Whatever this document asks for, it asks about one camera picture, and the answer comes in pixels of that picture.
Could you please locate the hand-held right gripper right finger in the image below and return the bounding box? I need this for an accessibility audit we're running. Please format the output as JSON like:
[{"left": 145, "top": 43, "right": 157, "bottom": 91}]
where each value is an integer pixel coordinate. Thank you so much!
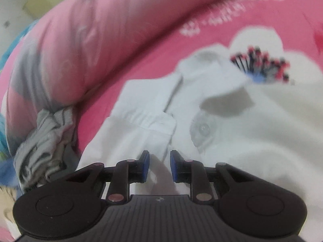
[{"left": 170, "top": 150, "right": 256, "bottom": 204}]

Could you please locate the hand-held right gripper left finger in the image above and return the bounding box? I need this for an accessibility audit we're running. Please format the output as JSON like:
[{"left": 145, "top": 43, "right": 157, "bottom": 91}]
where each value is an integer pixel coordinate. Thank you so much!
[{"left": 64, "top": 150, "right": 150, "bottom": 204}]

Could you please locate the white shirt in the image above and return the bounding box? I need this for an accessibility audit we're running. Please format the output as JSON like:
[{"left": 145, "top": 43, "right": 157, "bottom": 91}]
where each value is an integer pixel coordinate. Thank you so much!
[{"left": 77, "top": 49, "right": 313, "bottom": 199}]

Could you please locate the grey patterned garment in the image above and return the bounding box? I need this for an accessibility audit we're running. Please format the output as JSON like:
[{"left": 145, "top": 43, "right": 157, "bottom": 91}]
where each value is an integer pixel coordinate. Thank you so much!
[{"left": 13, "top": 106, "right": 81, "bottom": 192}]

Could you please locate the pink and grey quilt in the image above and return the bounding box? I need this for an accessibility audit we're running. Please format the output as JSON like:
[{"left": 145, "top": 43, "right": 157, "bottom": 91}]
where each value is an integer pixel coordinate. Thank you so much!
[{"left": 1, "top": 0, "right": 285, "bottom": 154}]

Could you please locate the pink floral bed sheet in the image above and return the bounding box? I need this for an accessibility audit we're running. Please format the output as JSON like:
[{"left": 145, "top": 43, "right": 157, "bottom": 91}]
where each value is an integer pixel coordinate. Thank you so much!
[{"left": 76, "top": 0, "right": 323, "bottom": 242}]

